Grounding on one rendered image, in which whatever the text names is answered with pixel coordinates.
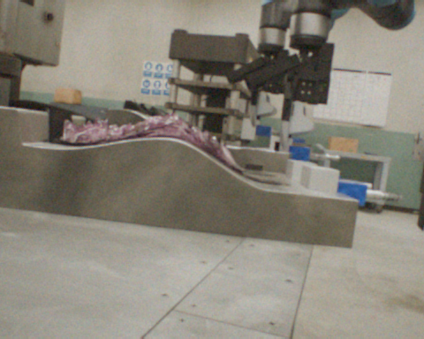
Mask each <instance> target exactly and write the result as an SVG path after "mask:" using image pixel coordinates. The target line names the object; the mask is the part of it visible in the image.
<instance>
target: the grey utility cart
mask: <svg viewBox="0 0 424 339"><path fill-rule="evenodd" d="M316 146H318V148H319V149H321V154H325V155H327V154H328V155H332V156H333V155H334V156H339V157H340V159H353V160H357V161H364V162H375V173H374V182H373V187H372V191H381V192H382V193H383V192H385V189H386V178H387V174H388V168H389V164H390V159H391V158H388V157H382V156H375V155H370V154H353V153H346V152H340V151H335V150H328V149H324V148H323V147H322V145H321V144H316ZM329 164H330V160H329V159H328V160H326V159H323V160H321V164H320V167H323V168H329ZM381 170H382V174H381ZM380 175H381V178H380ZM379 180H380V184H379ZM378 185H379V189H378ZM366 201H369V202H370V203H369V205H368V206H369V209H374V210H375V213H376V214H381V213H382V205H384V202H385V200H382V199H380V200H369V199H366Z"/></svg>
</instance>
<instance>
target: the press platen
mask: <svg viewBox="0 0 424 339"><path fill-rule="evenodd" d="M20 67H21V60H19V58H17V57H16V56H14V55H12V54H9V53H6V52H0V78H5V79H10V80H14V79H17V78H18V77H20Z"/></svg>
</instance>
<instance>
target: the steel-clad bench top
mask: <svg viewBox="0 0 424 339"><path fill-rule="evenodd" d="M312 248H313V245H312V244H299V243H293V242H286V241H280V240H267V239H261V238H255V237H242V236H241V237H236V236H230V235H223V234H216V233H210V232H203V231H190V230H179V229H173V228H165V227H160V226H147V225H140V224H134V223H127V222H115V221H109V220H96V219H90V218H84V217H78V216H71V215H60V214H47V213H41V212H35V211H28V210H22V209H16V208H10V207H0V339H290V334H291V331H292V326H293V323H294V321H295V313H296V311H297V308H298V305H299V300H300V294H301V291H302V288H303V284H304V281H305V278H306V274H307V266H308V263H309V261H310V257H311V254H312Z"/></svg>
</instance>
